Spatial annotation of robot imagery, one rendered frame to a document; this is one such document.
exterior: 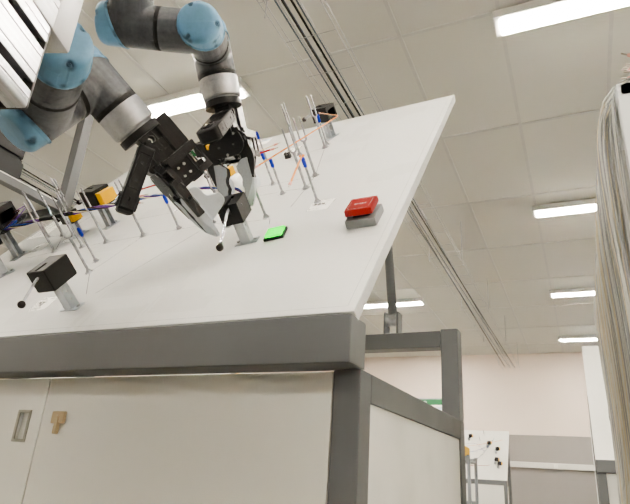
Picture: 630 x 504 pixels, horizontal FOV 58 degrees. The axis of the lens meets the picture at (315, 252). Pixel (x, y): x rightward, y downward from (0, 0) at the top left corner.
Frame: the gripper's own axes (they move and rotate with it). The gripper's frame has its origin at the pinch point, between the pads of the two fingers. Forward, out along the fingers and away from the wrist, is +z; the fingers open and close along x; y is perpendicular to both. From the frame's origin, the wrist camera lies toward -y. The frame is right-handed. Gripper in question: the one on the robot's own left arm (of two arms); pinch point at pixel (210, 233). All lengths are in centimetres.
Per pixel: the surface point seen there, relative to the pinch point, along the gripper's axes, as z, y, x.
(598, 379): 260, 160, 156
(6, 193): -36, -16, 111
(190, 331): 7.4, -14.3, -9.5
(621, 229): 49, 56, -21
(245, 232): 5.6, 6.9, 8.0
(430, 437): 51, 3, -12
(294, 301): 12.8, -1.4, -18.4
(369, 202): 13.0, 22.2, -10.0
